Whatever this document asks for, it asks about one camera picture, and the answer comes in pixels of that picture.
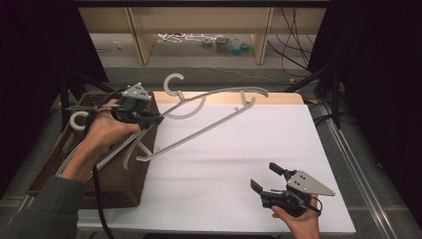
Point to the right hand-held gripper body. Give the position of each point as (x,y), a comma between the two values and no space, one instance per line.
(298,192)

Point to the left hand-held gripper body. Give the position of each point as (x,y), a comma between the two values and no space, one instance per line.
(132,104)

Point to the brown wicker basket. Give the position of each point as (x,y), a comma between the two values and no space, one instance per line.
(116,186)

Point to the person's right hand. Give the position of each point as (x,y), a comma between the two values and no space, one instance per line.
(305,222)

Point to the person's left hand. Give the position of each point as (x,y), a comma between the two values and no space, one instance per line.
(106,129)

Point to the black metal stand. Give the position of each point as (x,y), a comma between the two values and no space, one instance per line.
(65,99)
(326,79)

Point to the grey toy piece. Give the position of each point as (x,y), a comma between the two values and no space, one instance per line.
(207,42)

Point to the green toy block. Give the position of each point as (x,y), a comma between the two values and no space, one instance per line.
(222,43)

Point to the black curtain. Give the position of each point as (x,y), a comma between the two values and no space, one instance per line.
(375,83)
(36,66)

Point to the blue toy piece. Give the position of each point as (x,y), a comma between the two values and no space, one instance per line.
(235,48)

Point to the wooden shelf unit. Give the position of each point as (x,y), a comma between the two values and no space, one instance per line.
(199,20)

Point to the teal toy piece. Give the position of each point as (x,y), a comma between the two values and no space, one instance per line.
(245,48)

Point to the metal floor rail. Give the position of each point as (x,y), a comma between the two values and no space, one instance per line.
(361,172)

